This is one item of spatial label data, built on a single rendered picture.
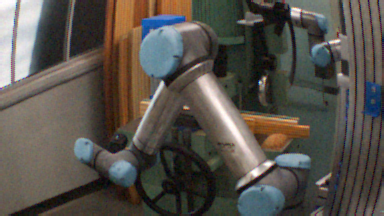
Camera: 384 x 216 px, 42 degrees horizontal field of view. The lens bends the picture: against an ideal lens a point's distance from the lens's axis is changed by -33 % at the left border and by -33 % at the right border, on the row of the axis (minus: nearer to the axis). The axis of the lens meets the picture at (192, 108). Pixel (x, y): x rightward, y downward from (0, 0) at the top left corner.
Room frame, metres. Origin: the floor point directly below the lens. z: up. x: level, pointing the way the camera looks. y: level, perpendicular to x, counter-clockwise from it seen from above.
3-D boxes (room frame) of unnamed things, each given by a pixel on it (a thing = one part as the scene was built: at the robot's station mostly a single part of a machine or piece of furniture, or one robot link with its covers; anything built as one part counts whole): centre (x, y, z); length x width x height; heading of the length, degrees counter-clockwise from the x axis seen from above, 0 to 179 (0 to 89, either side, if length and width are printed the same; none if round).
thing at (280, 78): (2.40, -0.31, 1.02); 0.09 x 0.07 x 0.12; 65
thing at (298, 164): (1.55, -0.26, 0.98); 0.13 x 0.12 x 0.14; 148
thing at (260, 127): (2.28, -0.13, 0.92); 0.62 x 0.02 x 0.04; 65
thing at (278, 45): (2.43, -0.32, 1.23); 0.09 x 0.08 x 0.15; 155
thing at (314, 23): (2.05, -0.43, 1.35); 0.11 x 0.08 x 0.09; 65
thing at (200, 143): (2.13, 0.00, 0.92); 0.15 x 0.13 x 0.09; 65
